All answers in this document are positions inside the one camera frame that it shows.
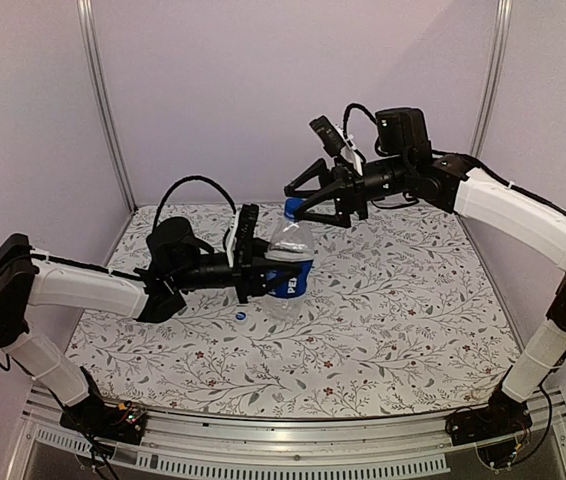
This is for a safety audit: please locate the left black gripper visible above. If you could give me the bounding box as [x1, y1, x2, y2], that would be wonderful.
[171, 238, 302, 304]

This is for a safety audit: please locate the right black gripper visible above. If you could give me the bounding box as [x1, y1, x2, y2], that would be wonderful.
[285, 153, 412, 227]

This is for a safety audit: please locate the blue Pepsi bottle cap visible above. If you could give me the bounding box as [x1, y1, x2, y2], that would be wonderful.
[284, 197, 304, 221]

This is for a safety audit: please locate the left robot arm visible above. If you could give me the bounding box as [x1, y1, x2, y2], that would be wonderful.
[0, 211, 303, 434]

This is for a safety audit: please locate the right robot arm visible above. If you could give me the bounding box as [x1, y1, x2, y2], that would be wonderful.
[284, 107, 566, 436]

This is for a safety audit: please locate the floral patterned table mat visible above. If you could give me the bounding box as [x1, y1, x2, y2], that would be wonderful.
[67, 206, 519, 418]

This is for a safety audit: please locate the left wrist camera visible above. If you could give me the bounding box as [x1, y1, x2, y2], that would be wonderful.
[223, 204, 259, 269]

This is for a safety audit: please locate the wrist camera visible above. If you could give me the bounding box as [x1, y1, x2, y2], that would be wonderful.
[223, 204, 259, 269]
[309, 115, 366, 176]

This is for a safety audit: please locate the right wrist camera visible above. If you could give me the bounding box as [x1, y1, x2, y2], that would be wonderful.
[309, 115, 366, 176]

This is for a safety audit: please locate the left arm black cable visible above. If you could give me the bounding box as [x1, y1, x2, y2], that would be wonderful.
[154, 174, 238, 226]

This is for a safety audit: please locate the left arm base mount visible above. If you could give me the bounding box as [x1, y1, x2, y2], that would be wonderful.
[60, 367, 147, 445]

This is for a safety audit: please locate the aluminium front rail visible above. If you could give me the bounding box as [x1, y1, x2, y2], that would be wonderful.
[6, 390, 566, 479]

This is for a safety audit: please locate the right aluminium frame post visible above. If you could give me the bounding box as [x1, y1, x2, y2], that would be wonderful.
[470, 0, 513, 157]

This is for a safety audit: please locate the aluminium frame post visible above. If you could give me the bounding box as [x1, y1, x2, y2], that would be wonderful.
[470, 0, 513, 157]
[76, 0, 138, 213]

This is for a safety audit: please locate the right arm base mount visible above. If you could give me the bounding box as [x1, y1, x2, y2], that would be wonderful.
[445, 384, 532, 446]

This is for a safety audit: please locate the left aluminium frame post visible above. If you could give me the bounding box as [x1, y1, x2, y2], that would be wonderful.
[76, 0, 138, 213]

